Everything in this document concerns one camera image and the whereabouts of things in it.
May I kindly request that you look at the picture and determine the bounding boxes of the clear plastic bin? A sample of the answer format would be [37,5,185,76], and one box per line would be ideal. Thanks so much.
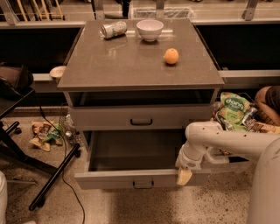
[201,148,252,173]

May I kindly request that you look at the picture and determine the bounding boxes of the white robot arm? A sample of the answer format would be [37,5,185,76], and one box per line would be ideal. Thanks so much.
[176,122,280,224]

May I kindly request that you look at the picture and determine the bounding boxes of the orange fruit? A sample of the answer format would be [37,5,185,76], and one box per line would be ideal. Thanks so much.
[164,48,179,65]

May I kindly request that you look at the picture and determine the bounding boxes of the green snack bag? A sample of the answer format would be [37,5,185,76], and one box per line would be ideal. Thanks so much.
[216,92,250,131]

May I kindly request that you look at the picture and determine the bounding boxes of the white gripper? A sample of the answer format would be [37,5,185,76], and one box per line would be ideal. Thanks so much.
[175,143,205,186]

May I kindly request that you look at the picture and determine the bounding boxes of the white wire tray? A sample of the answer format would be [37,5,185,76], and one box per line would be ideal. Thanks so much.
[129,7,196,19]

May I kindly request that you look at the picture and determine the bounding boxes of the grey drawer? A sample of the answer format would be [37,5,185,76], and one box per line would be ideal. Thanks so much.
[69,105,213,130]
[73,129,213,191]

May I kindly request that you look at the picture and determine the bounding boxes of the snack bags on floor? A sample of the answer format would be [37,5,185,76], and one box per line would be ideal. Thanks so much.
[30,121,63,151]

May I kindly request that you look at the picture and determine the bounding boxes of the tipped soda can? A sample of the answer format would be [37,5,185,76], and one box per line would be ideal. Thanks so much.
[101,21,127,39]

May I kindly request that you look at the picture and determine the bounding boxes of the black floor cable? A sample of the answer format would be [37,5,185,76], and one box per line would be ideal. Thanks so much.
[34,90,86,224]

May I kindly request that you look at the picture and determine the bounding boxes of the white bowl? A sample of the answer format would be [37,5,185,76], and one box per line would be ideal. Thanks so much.
[136,19,164,41]

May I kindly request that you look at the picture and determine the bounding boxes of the grey drawer cabinet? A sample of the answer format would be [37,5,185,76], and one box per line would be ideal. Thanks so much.
[57,18,225,186]

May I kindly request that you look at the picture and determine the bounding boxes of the small wire basket left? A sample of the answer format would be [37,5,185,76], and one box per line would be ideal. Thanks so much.
[59,114,81,146]

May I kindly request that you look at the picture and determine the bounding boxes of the white container bottom left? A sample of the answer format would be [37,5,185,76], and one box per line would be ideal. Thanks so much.
[0,171,8,224]

